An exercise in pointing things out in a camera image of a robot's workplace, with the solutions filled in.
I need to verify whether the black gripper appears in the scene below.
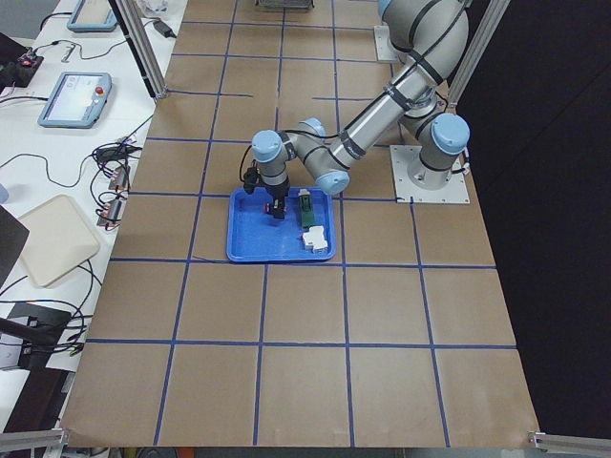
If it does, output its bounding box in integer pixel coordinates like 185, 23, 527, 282
264, 178, 289, 223

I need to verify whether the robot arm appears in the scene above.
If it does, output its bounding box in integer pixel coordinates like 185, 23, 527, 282
242, 0, 471, 219

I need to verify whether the green terminal block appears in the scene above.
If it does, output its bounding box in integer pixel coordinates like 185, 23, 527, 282
298, 188, 315, 229

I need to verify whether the blue plastic tray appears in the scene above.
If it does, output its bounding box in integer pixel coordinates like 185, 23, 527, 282
226, 188, 337, 263

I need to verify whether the white circuit breaker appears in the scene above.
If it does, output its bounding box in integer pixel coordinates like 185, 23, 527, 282
302, 225, 328, 254

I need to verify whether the black power adapter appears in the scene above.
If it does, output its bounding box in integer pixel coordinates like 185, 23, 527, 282
153, 19, 177, 38

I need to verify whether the near teach pendant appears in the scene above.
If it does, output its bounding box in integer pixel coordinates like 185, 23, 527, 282
37, 72, 113, 129

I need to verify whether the teach pendant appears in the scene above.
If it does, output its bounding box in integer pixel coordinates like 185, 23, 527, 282
67, 0, 117, 32
37, 72, 113, 129

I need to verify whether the far teach pendant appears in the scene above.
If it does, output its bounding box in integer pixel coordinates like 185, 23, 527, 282
67, 0, 117, 32

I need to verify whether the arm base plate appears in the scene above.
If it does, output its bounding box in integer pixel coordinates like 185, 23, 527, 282
390, 145, 470, 204
373, 25, 399, 63

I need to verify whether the aluminium frame post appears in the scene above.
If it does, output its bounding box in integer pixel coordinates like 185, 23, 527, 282
109, 0, 167, 100

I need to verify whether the metal wire mesh shelf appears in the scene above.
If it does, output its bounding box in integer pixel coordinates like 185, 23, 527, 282
255, 0, 314, 10

